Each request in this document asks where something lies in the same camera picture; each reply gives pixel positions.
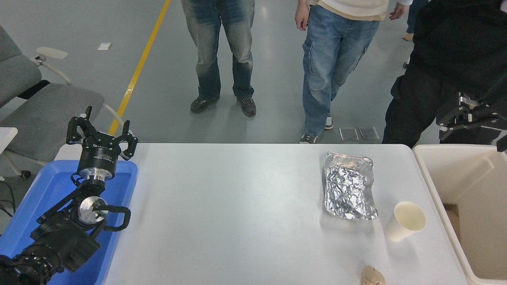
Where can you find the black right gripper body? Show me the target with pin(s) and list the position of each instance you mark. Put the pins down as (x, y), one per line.
(491, 116)

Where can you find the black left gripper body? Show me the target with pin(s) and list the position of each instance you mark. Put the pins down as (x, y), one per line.
(97, 156)

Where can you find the cream paper cup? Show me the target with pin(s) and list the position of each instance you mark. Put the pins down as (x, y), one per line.
(408, 219)

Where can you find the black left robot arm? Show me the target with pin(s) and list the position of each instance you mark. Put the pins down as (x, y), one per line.
(59, 237)

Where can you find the person's left hand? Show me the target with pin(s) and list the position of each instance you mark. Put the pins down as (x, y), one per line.
(398, 11)

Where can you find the person's right hand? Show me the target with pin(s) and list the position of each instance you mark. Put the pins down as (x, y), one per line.
(302, 18)

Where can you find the grey office chair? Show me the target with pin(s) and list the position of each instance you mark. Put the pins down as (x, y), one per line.
(43, 111)

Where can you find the large pale plastic bin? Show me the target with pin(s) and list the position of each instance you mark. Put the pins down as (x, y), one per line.
(471, 178)

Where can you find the person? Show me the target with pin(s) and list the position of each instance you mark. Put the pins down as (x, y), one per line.
(210, 47)
(336, 51)
(443, 59)
(414, 16)

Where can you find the blue plastic tray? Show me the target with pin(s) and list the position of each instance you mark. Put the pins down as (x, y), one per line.
(47, 186)

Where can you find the white desk corner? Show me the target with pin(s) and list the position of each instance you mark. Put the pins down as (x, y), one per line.
(6, 138)

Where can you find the small white floor tag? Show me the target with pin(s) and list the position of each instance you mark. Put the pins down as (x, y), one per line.
(104, 46)

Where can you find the grey floor plate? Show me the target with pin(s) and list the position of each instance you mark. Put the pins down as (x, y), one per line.
(349, 134)
(368, 133)

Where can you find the crumpled silver foil tray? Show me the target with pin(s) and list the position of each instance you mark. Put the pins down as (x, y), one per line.
(348, 186)

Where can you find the crumpled tan paper ball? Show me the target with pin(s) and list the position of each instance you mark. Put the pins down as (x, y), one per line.
(372, 276)

